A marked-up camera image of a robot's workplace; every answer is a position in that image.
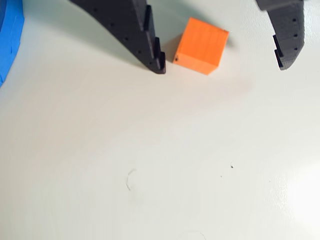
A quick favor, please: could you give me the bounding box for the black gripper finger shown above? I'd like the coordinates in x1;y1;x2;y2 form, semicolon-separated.
255;0;306;72
69;0;167;75

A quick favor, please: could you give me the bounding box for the orange cube block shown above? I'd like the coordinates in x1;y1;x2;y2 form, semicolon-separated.
172;16;230;76

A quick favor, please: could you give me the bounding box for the blue tape roll bin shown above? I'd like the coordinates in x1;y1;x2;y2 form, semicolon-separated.
0;0;25;89

